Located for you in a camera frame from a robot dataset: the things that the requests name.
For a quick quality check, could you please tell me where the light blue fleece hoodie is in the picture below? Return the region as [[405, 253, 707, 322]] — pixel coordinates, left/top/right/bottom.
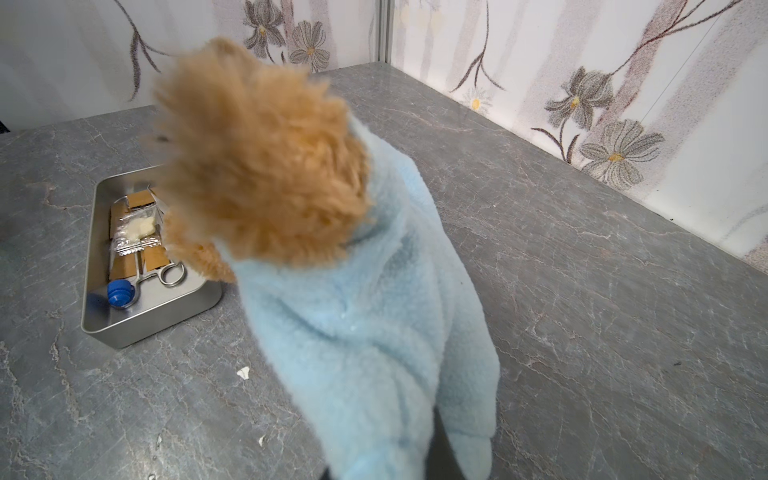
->
[[230, 120, 500, 479]]

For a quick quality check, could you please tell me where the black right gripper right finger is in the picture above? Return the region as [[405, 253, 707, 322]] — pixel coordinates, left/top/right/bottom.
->
[[425, 408, 465, 480]]

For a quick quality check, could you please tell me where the brown teddy bear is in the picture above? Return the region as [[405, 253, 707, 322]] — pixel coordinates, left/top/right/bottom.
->
[[154, 37, 371, 283]]

